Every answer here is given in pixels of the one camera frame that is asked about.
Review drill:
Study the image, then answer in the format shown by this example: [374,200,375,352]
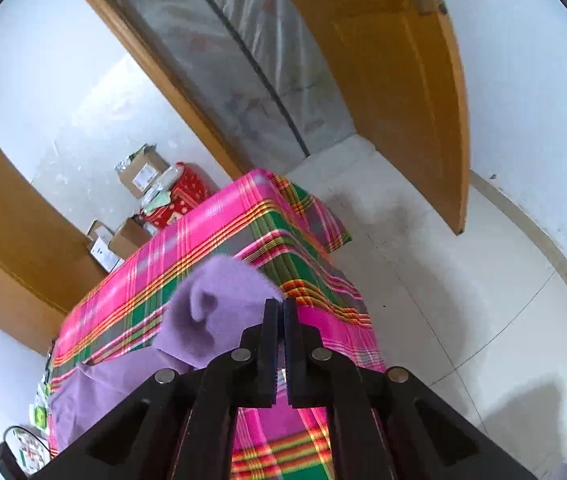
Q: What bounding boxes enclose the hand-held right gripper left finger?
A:
[30,298,280,480]

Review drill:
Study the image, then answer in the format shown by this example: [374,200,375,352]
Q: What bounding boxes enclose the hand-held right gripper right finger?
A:
[283,298,539,480]

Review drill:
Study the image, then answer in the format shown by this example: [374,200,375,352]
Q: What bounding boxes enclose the purple fleece sweater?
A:
[50,255,281,456]

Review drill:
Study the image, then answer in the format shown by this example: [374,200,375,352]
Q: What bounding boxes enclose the pink green plaid bed sheet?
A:
[46,169,387,480]

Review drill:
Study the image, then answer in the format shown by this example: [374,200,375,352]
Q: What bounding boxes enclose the pile of wrapped parcels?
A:
[140,162,216,231]

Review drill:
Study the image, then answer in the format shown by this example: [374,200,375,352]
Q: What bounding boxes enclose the small brown cardboard box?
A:
[108,217,151,258]

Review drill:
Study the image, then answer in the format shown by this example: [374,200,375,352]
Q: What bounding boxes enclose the white cardboard box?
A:
[87,220,125,273]

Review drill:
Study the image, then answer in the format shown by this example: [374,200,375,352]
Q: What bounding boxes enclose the wooden wardrobe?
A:
[0,109,109,356]

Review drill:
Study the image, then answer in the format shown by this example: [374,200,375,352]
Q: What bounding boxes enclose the brown labelled cardboard box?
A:
[116,145,171,198]

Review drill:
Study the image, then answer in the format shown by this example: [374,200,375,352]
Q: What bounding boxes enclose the wooden door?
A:
[266,0,471,236]

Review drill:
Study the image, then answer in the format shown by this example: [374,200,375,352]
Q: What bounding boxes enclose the clear plastic door curtain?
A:
[96,0,359,176]

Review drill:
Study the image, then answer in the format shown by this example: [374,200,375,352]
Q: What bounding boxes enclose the wooden door frame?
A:
[63,0,249,181]

